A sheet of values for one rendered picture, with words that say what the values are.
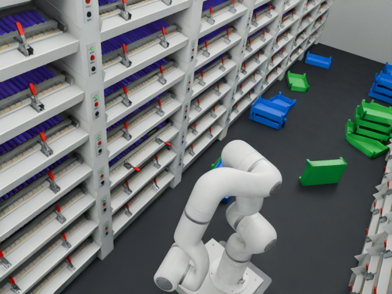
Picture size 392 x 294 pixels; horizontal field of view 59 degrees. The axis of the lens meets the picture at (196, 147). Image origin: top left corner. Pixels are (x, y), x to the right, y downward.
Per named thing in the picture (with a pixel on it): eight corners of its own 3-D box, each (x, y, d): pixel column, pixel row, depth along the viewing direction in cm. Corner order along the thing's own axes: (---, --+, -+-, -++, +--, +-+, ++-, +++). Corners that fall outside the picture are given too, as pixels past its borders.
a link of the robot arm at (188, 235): (234, 221, 111) (202, 282, 125) (190, 198, 113) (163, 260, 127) (228, 237, 103) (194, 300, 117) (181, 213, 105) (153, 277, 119)
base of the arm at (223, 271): (256, 275, 164) (267, 251, 153) (233, 302, 151) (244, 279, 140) (224, 250, 173) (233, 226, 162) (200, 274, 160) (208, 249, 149)
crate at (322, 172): (337, 182, 268) (332, 175, 274) (347, 164, 256) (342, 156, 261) (302, 186, 261) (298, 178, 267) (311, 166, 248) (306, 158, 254)
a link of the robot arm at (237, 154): (246, 248, 140) (221, 220, 150) (268, 231, 144) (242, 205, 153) (245, 176, 102) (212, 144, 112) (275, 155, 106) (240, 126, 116)
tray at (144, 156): (177, 135, 214) (182, 125, 207) (108, 192, 172) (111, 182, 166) (152, 115, 217) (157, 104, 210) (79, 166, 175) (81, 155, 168)
